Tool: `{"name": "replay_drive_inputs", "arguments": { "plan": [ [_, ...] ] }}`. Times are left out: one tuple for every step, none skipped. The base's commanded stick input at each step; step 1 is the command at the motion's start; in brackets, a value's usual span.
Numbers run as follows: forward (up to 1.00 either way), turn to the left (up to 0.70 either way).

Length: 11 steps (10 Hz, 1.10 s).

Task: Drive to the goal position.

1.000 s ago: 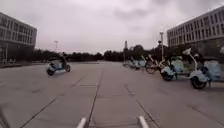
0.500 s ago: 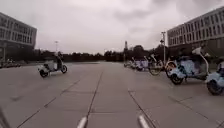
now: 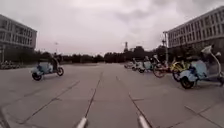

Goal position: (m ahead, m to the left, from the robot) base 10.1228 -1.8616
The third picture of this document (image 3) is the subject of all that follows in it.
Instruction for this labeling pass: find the row of dark trees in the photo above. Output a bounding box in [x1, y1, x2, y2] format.
[0, 44, 201, 64]

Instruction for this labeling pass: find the distant tower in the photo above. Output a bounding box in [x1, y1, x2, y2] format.
[123, 41, 129, 53]

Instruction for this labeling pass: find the grey concrete slab plaza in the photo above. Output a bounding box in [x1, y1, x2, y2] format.
[0, 62, 224, 128]

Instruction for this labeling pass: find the lamp pole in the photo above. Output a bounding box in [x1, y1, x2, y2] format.
[162, 30, 170, 66]

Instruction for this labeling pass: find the person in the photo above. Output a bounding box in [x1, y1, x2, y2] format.
[49, 53, 62, 73]

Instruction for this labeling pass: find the robot's own part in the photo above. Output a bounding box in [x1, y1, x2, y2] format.
[75, 116, 88, 128]
[137, 114, 152, 128]

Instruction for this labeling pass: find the pale blue scooter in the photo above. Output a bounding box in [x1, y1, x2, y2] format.
[30, 58, 65, 82]

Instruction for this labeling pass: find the row of scooters and bicycles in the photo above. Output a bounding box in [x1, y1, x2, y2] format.
[123, 44, 224, 90]

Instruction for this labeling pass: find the long grey building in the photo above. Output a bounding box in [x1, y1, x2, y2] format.
[0, 13, 38, 52]

